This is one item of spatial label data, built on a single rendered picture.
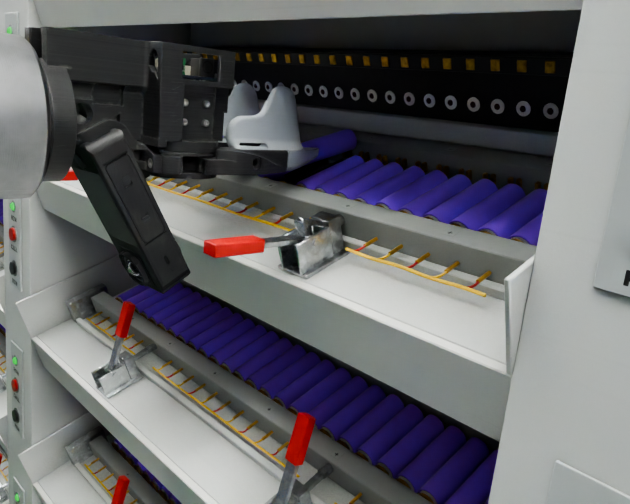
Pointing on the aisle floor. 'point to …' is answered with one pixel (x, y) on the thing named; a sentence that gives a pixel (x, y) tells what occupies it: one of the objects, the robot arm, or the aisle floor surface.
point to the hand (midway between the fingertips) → (294, 158)
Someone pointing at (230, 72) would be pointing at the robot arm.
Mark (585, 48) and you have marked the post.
